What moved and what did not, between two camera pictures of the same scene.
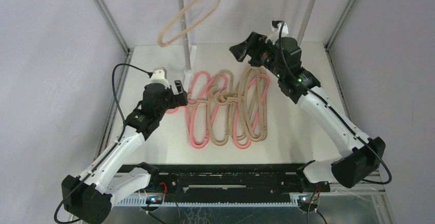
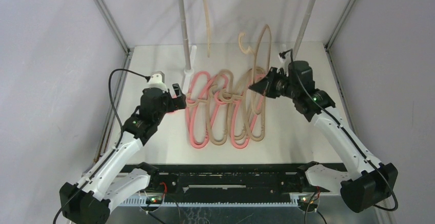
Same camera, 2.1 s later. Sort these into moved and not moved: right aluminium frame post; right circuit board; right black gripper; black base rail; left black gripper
Moved: right black gripper
Not moved: right aluminium frame post; left black gripper; black base rail; right circuit board
